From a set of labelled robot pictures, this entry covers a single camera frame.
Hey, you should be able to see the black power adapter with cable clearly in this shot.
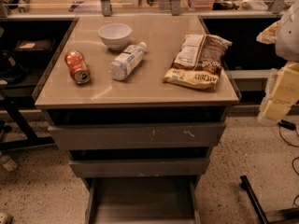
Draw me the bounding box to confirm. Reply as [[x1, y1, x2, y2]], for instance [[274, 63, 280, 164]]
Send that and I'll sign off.
[[278, 119, 299, 147]]

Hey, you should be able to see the brown chip bag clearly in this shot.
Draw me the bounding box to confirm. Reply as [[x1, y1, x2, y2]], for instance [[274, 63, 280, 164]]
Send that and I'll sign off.
[[163, 34, 232, 90]]

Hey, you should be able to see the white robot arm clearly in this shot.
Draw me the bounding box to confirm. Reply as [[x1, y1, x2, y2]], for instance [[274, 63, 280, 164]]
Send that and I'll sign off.
[[256, 0, 299, 125]]

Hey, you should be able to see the drawer grey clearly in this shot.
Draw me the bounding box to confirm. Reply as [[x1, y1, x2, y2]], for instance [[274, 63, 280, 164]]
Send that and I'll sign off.
[[49, 122, 225, 150], [69, 158, 209, 177]]

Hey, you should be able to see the open bottom drawer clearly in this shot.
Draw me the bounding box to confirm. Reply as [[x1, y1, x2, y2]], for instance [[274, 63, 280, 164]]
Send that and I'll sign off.
[[84, 176, 201, 224]]

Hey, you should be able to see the middle drawer grey front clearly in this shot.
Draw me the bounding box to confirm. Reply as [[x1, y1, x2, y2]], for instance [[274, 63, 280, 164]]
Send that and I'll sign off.
[[69, 158, 209, 177]]

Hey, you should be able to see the black bag on shelf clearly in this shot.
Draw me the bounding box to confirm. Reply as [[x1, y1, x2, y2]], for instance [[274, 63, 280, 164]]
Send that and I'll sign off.
[[13, 39, 54, 67]]

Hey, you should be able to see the black stand leg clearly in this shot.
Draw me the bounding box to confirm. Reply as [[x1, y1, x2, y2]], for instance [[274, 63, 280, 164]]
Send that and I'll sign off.
[[0, 97, 54, 151]]

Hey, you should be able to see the white bowl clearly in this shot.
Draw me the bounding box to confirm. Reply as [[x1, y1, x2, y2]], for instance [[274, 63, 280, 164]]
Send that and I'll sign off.
[[98, 23, 132, 50]]

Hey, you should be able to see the clear plastic water bottle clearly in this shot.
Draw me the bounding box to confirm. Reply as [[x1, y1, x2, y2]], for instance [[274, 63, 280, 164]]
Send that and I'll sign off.
[[108, 42, 147, 80]]

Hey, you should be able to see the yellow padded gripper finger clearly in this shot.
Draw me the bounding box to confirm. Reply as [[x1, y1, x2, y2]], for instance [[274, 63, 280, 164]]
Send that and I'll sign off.
[[256, 21, 279, 45], [258, 62, 299, 126]]

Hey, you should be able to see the top drawer grey front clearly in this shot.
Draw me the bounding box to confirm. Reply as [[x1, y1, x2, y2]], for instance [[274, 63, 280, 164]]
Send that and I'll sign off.
[[49, 122, 225, 150]]

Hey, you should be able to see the red coke can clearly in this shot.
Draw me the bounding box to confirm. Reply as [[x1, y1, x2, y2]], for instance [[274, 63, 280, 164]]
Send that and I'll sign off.
[[64, 50, 91, 84]]

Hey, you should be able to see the small white bottle on floor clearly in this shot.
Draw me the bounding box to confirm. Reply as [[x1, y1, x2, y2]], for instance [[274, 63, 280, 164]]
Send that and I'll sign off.
[[0, 155, 18, 172]]

